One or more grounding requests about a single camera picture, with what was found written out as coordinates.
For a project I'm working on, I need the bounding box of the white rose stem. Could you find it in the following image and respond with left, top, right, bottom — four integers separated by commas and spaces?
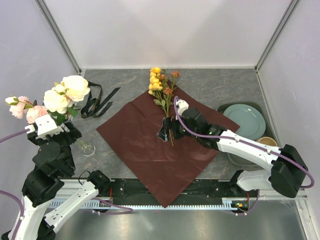
43, 75, 91, 126

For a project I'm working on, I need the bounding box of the dark red wrapping paper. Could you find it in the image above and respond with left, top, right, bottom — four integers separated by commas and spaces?
96, 84, 241, 209

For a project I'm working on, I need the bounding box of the dark green tray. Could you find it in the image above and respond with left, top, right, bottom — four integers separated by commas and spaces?
218, 102, 278, 169

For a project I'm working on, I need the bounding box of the yellow rose stem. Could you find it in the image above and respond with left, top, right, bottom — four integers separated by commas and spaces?
148, 67, 165, 111

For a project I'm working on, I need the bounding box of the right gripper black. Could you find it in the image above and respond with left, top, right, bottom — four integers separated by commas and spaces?
156, 115, 199, 142

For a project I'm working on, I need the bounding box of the clear glass vase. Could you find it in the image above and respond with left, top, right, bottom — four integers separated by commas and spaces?
76, 139, 96, 157

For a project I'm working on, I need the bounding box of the brown rose stem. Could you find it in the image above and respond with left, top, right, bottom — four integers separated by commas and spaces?
159, 70, 181, 147

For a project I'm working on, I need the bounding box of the blue slotted cable duct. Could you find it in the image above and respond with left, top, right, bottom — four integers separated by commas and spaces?
49, 197, 251, 210

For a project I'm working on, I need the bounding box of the teal ceramic plate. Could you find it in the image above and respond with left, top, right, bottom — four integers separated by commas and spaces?
223, 104, 266, 141

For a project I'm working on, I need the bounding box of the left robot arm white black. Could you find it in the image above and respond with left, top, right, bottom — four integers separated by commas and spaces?
1, 120, 111, 240

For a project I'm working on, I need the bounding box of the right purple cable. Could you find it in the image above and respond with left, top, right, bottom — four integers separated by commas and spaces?
173, 96, 315, 216

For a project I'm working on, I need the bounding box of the black ribbon gold lettering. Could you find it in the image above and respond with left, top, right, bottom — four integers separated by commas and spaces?
80, 81, 121, 119

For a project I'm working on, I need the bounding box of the beige ceramic mug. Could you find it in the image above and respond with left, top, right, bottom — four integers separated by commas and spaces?
256, 136, 278, 147

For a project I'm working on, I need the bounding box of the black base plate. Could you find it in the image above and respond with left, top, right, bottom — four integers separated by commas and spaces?
103, 178, 258, 205

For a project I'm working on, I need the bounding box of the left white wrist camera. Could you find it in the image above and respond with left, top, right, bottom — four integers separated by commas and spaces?
24, 114, 64, 139

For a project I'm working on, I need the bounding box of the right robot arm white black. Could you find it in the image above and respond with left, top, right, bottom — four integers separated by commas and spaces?
157, 107, 308, 198

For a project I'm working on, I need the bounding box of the pink rose stem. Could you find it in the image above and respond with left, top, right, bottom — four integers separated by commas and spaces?
4, 96, 48, 125

